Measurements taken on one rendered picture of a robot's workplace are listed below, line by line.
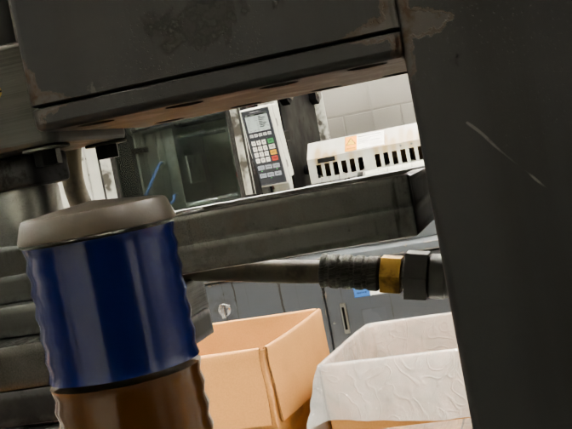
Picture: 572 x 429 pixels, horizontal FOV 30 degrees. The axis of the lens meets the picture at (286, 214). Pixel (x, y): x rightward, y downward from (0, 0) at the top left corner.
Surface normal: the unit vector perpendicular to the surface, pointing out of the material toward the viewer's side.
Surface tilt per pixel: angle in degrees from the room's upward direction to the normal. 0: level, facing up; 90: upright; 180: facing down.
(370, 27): 90
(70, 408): 76
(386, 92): 90
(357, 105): 90
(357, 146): 49
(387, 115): 90
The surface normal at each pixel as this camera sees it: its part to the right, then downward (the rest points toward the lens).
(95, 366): -0.12, 0.32
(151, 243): 0.68, -0.34
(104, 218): 0.22, -0.32
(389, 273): -0.19, -0.41
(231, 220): -0.24, 0.10
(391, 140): -0.34, -0.57
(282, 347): 0.91, -0.18
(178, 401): 0.69, 0.15
